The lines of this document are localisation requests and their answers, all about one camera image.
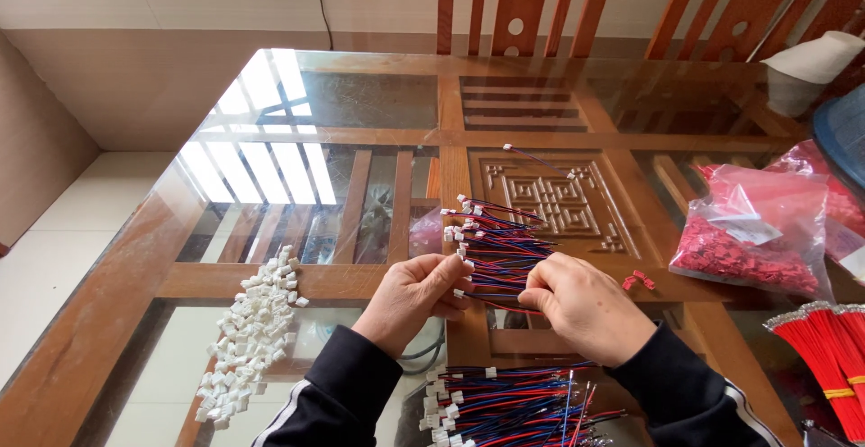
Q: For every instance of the wooden chair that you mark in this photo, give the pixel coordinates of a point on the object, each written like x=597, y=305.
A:
x=750, y=7
x=520, y=4

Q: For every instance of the clear bag of red connectors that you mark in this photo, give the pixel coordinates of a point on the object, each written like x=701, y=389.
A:
x=750, y=244

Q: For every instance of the pink plastic bag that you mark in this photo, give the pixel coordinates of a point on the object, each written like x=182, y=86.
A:
x=841, y=210

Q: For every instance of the white paper roll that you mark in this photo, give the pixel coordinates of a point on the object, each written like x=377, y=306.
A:
x=811, y=62

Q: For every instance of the loose red connectors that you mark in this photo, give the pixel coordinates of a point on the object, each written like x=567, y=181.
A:
x=638, y=280

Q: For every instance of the person's left hand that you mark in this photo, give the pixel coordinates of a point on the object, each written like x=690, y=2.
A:
x=405, y=302

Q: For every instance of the person's right hand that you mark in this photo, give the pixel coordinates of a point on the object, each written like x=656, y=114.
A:
x=595, y=315

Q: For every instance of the pink bag under glass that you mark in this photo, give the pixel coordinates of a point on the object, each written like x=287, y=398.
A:
x=426, y=232

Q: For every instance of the pile of white connector housings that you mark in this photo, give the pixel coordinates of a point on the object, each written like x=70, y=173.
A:
x=253, y=325

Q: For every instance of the metal tool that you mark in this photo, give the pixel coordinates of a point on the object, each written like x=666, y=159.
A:
x=818, y=435

